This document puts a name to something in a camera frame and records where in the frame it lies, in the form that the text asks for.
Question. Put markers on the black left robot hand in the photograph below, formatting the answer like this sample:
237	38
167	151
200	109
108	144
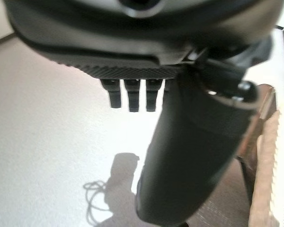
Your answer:
180	153

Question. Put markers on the brown wooden stool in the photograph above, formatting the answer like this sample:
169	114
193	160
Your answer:
253	142

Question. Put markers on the white slatted laundry basket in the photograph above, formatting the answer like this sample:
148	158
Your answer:
274	165

